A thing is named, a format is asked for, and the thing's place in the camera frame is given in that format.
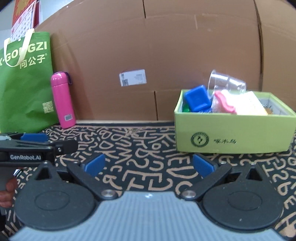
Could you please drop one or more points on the left hand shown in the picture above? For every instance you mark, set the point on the left hand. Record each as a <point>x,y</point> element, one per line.
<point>6,196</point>

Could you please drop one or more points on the green shopping bag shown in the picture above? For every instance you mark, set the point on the green shopping bag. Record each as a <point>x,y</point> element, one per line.
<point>26,96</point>

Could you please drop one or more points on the patterned black rug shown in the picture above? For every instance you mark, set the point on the patterned black rug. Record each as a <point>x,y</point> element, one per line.
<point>143,157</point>

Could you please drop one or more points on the red white wall calendar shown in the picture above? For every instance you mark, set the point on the red white wall calendar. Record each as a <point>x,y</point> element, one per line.
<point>26,16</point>

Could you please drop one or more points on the large brown cardboard box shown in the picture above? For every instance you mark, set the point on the large brown cardboard box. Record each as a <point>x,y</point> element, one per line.
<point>177,43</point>

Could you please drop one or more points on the white shipping label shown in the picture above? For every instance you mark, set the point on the white shipping label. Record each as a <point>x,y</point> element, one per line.
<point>135,77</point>

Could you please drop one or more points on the blue cube box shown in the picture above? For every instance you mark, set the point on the blue cube box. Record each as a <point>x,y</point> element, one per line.
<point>197,99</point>

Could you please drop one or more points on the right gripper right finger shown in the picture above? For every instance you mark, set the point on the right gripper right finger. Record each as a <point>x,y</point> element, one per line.
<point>212,174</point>

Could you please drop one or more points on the pink thermos bottle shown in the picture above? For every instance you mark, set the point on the pink thermos bottle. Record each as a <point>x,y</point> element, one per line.
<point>60,82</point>

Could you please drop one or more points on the clear plastic cup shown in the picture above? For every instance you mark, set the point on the clear plastic cup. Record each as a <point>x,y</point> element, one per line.
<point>219,81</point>

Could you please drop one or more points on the green shoe box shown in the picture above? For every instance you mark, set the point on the green shoe box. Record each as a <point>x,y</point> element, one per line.
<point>225,133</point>

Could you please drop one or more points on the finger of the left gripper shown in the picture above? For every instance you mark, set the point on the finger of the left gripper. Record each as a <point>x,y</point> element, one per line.
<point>64,147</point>
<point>34,137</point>

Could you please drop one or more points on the pink wavy item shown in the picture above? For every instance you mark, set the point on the pink wavy item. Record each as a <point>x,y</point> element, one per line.
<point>223,102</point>

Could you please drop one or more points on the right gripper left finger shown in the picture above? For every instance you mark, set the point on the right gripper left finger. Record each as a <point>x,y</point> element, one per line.
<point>84,174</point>

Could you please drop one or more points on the yellow medicine box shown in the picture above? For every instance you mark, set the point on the yellow medicine box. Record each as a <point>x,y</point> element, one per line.
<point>248,104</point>

